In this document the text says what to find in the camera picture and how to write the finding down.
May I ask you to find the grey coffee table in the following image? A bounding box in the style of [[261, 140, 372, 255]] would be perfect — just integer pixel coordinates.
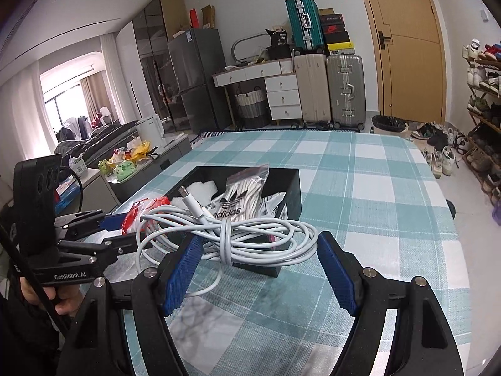
[[98, 133, 192, 202]]

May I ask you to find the wooden door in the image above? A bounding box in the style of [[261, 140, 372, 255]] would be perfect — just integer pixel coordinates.
[[364, 0, 447, 123]]

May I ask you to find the dark grey refrigerator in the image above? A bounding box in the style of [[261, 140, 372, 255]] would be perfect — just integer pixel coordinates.
[[168, 28, 232, 133]]

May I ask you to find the person left hand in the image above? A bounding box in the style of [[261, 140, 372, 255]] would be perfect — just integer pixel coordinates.
[[20, 278, 83, 316]]

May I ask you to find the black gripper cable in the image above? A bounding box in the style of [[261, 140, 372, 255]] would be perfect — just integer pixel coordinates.
[[58, 165, 85, 214]]

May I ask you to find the white kettle appliance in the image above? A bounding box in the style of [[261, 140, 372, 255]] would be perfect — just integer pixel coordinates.
[[135, 114, 167, 149]]

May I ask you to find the white printed foil pouch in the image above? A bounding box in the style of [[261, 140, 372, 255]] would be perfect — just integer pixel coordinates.
[[257, 192, 286, 217]]

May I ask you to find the white drawer desk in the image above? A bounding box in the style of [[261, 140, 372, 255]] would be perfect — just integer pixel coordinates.
[[212, 59, 303, 121]]

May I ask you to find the red white plastic packet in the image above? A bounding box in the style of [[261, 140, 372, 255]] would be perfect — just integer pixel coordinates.
[[121, 196, 171, 235]]

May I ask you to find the black storage box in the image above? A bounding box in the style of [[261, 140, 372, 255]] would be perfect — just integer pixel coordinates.
[[139, 165, 318, 276]]

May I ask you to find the teal suitcase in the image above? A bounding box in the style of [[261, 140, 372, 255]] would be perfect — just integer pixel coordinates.
[[285, 0, 324, 54]]

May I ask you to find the striped rope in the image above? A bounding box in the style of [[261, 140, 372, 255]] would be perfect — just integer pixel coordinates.
[[203, 162, 271, 220]]

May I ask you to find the white foam sheet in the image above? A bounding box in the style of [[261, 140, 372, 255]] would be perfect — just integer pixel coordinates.
[[186, 181, 218, 206]]

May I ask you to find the silver suitcase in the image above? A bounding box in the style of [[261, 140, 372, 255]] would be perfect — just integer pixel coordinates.
[[326, 55, 366, 132]]

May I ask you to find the teal checkered tablecloth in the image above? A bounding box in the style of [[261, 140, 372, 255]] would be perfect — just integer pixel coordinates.
[[134, 131, 471, 375]]

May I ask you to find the wooden shoe rack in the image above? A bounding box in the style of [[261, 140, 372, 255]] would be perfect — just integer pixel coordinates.
[[462, 38, 500, 207]]

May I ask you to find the stack of shoe boxes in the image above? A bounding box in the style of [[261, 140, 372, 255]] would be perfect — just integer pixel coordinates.
[[318, 8, 355, 55]]

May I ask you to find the woven laundry basket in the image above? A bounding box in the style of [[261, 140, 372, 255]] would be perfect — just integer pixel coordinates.
[[235, 89, 270, 129]]

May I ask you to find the white cable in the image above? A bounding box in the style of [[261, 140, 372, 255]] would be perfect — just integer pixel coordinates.
[[134, 185, 318, 298]]

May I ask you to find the beige suitcase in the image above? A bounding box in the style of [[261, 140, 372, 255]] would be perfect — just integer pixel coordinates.
[[294, 54, 331, 122]]

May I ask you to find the purple bag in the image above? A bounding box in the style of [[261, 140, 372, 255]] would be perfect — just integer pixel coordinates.
[[492, 200, 501, 226]]

